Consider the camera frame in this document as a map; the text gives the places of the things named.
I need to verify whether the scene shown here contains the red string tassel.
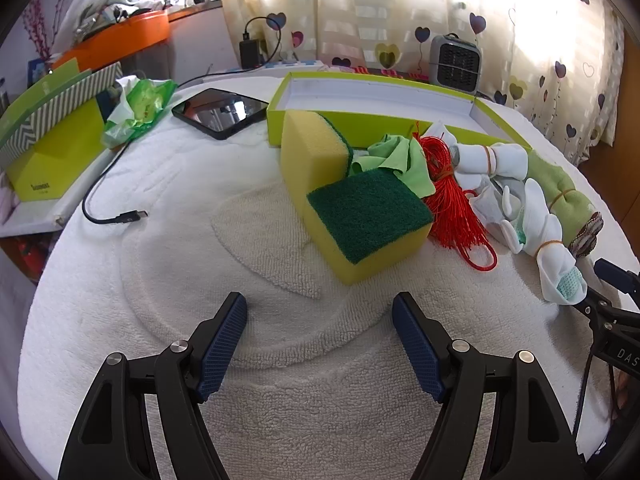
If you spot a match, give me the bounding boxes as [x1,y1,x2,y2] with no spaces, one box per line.
[417,132,498,272]

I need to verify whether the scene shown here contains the black tablet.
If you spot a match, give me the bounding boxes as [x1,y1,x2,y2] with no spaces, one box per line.
[171,88,269,141]

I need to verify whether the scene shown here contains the pink flower branches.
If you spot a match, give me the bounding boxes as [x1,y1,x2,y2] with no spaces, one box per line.
[22,0,56,61]

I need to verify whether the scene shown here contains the green sock roll striped cuff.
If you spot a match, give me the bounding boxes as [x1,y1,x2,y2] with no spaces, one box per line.
[522,150,605,258]

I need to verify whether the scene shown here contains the black charger adapter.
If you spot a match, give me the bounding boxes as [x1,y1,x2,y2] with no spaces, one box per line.
[239,16,283,68]

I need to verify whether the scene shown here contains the lime green box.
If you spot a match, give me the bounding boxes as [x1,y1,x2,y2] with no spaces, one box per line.
[5,97,106,198]
[266,71,533,153]

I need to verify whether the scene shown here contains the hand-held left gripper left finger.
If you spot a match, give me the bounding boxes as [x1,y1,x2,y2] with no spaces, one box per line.
[57,291,249,480]

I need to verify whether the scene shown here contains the black USB cable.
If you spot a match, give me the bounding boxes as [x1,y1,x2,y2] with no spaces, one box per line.
[82,62,291,224]

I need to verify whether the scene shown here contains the white flat box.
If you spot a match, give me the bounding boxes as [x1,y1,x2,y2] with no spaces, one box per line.
[0,145,126,238]

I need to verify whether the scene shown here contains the yellow sponge green scouring pad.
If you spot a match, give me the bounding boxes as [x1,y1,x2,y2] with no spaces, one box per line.
[306,170,435,287]
[279,110,353,226]

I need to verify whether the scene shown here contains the lime green closed box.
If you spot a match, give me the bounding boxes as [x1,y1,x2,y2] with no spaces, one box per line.
[5,97,106,198]

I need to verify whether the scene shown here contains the light green cloth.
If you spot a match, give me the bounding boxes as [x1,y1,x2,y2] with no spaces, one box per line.
[348,134,437,200]

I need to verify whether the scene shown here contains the orange window sill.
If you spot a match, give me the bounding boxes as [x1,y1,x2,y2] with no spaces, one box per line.
[167,0,223,23]

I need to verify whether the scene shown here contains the white blue power strip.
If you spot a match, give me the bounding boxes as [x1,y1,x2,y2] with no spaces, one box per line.
[227,57,328,72]

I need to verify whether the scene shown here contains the green wipes packet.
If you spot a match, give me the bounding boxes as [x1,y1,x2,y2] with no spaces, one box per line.
[101,75,177,150]

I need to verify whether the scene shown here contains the plaid cloth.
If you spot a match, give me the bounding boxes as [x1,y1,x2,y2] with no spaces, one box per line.
[320,62,431,83]

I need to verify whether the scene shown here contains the yellow green box stack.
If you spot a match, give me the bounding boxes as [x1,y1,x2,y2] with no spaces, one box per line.
[0,57,123,171]

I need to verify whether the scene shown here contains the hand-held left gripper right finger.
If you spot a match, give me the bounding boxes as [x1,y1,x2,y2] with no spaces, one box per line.
[391,291,586,480]

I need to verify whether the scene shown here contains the white plastic bag pile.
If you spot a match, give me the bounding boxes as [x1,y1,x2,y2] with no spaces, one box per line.
[65,0,168,36]

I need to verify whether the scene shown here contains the white sock bundle rubber band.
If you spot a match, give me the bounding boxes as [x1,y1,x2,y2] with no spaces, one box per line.
[424,120,530,186]

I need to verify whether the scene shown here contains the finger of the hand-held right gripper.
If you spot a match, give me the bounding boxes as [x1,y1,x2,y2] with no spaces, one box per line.
[595,258,640,311]
[574,286,615,321]

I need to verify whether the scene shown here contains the heart print curtain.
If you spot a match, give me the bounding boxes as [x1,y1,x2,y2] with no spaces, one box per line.
[220,0,626,146]

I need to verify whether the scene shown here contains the orange storage box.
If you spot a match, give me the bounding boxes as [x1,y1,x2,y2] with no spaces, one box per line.
[50,9,171,72]

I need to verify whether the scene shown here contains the small grey heater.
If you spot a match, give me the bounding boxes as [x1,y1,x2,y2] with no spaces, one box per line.
[430,32,483,91]

